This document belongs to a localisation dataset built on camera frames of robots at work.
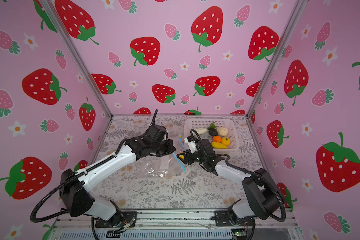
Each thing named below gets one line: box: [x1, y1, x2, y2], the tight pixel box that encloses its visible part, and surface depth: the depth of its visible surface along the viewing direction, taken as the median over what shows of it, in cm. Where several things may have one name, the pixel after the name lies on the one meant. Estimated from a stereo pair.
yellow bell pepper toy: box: [221, 137, 231, 146], surface depth 100 cm
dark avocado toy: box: [208, 128, 218, 137], surface depth 106 cm
